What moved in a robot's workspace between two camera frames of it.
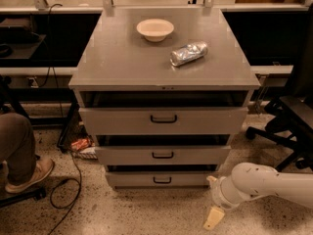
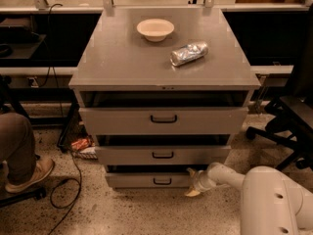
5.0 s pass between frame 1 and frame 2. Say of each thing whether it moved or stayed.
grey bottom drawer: stayed
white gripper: moved
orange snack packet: stayed
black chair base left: stayed
